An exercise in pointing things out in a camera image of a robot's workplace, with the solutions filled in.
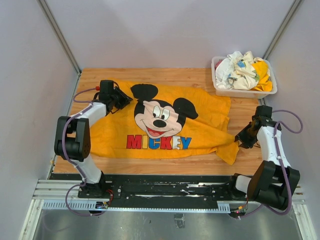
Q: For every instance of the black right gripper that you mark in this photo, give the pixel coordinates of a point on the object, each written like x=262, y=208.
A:
x=244, y=136

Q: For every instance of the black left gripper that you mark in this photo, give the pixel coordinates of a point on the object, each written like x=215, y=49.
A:
x=122, y=99

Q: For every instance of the yellow pillowcase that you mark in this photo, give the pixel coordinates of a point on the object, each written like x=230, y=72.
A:
x=165, y=122

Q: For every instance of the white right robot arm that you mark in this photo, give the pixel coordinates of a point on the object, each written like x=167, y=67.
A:
x=275, y=181

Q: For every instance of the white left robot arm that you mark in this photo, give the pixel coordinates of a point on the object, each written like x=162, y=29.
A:
x=73, y=139

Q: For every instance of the yellow cloth in basket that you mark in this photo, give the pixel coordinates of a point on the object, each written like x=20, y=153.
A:
x=264, y=84

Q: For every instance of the white plastic basket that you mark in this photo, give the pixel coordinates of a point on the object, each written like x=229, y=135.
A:
x=241, y=93

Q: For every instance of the white crumpled cloth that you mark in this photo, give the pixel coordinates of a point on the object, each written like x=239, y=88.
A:
x=236, y=72

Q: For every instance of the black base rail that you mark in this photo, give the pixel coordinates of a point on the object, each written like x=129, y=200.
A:
x=120, y=186

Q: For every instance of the white cable duct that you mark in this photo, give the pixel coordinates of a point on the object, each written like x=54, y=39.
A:
x=137, y=204

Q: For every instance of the aluminium frame post left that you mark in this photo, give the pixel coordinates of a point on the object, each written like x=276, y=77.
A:
x=58, y=33

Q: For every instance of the aluminium frame post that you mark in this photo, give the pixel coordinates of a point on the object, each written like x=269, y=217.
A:
x=296, y=4
x=58, y=33

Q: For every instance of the aluminium frame post right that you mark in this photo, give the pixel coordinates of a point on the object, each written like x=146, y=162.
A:
x=296, y=4

